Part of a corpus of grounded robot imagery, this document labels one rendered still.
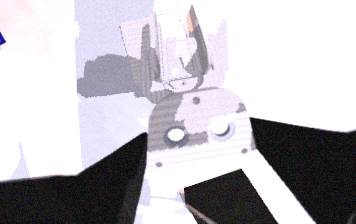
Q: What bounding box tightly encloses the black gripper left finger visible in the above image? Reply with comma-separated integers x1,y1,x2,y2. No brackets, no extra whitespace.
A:
0,132,148,224

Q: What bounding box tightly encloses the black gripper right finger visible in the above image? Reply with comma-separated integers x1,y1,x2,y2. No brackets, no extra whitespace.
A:
249,116,356,224

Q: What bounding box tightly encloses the blue flat bar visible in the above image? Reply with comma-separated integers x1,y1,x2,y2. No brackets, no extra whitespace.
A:
0,32,7,46

